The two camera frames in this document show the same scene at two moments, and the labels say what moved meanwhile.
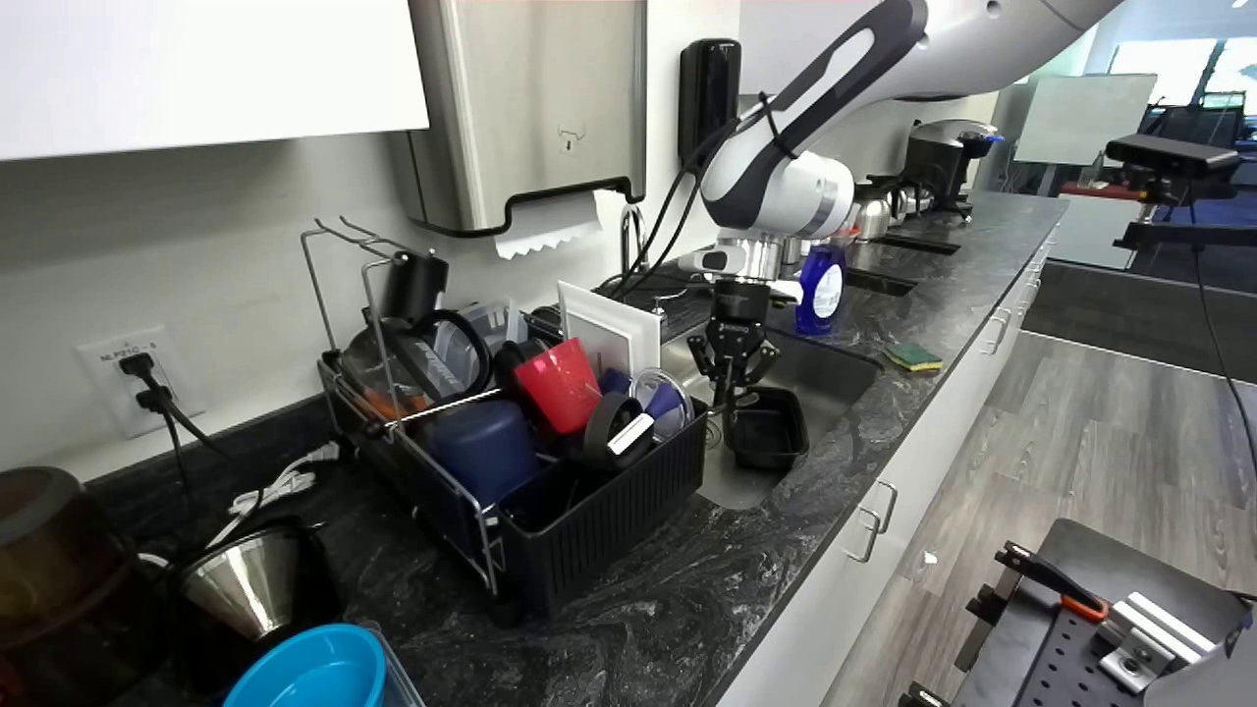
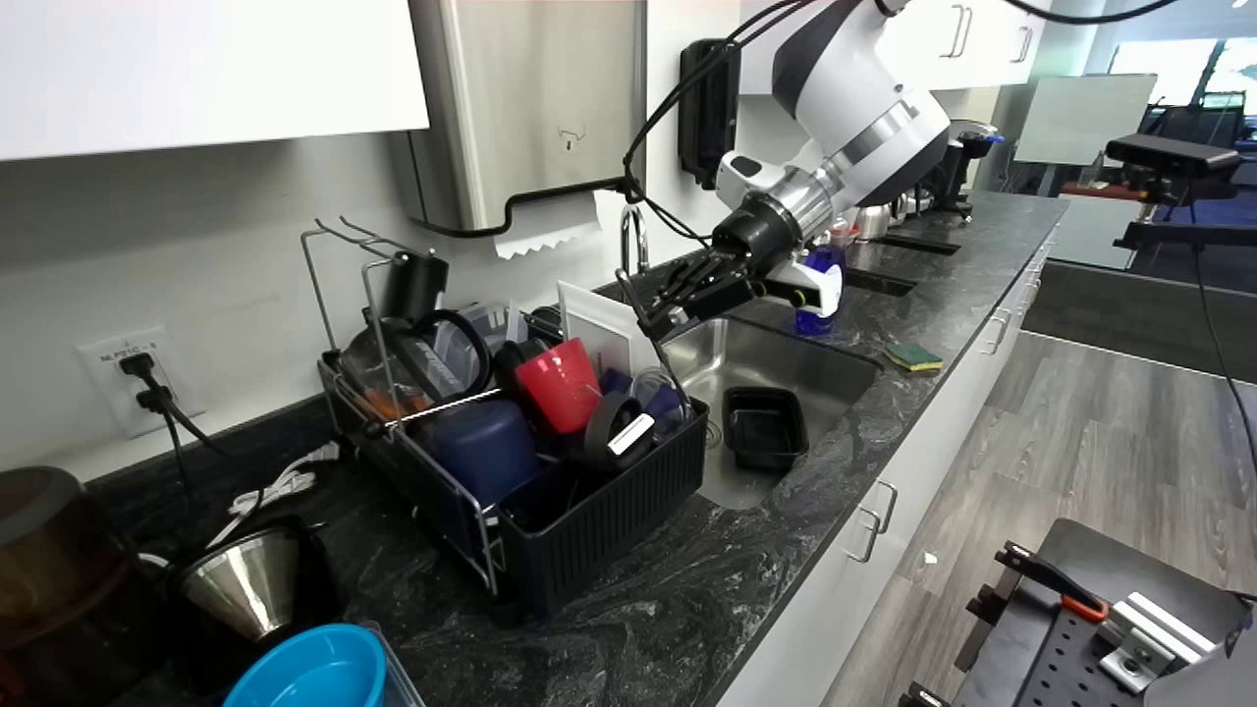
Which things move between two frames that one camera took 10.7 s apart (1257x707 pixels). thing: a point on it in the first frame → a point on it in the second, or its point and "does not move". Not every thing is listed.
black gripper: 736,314 → 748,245
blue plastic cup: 486,441 does not move
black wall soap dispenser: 709,96 does not move
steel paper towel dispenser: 527,96 does not move
